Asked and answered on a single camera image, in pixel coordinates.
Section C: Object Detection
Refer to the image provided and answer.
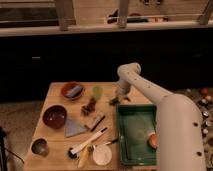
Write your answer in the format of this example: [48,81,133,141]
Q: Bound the dark purple bowl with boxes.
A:
[42,105,67,129]

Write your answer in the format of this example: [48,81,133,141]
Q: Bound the beige block with black stripe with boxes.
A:
[85,113,105,132]

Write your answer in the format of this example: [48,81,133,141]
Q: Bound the orange bowl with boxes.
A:
[61,82,84,101]

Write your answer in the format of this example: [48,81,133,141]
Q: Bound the green plastic tray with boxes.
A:
[116,104,156,166]

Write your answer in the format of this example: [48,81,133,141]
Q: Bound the white round dish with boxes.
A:
[92,145,112,166]

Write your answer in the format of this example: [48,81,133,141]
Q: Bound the brown pinecone toy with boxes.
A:
[81,97,96,116]

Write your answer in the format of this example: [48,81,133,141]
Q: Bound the grey sponge in bowl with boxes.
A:
[66,85,82,98]

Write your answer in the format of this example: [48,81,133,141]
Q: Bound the orange round toy food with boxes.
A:
[148,133,157,149]

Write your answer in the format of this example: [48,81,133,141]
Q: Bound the yellow banana toy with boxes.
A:
[78,147,90,169]

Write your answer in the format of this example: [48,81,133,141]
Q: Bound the small metal cup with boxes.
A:
[31,138,49,157]

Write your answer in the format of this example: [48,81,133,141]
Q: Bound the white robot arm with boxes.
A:
[116,63,207,171]

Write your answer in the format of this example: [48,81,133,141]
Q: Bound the grey triangular cloth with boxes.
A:
[65,118,87,138]

